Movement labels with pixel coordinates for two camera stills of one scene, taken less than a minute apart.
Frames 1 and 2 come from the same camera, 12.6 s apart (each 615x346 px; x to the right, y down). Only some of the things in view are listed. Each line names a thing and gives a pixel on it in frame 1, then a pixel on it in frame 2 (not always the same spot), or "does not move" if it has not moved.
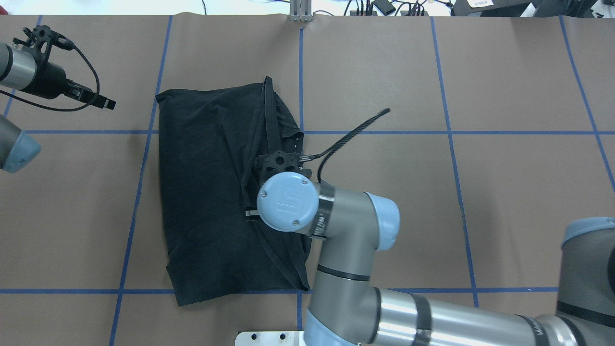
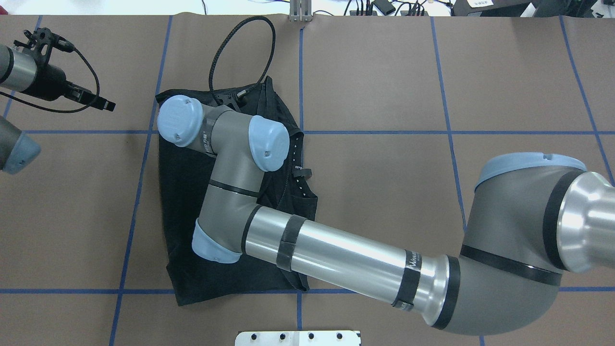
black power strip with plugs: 384,7 does not move
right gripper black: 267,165 -> 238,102
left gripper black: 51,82 does not move
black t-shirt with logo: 219,243 does not move
